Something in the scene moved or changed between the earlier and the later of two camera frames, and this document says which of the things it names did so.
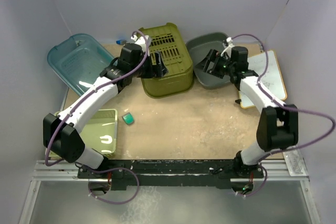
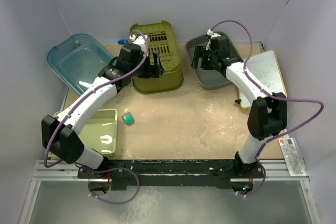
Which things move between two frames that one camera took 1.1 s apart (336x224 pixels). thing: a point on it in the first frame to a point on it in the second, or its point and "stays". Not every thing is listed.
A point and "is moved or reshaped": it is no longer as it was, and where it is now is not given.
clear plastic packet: [295, 163] stays
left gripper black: [154, 71] stays
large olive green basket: [167, 39] is moved or reshaped
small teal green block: [128, 118] stays
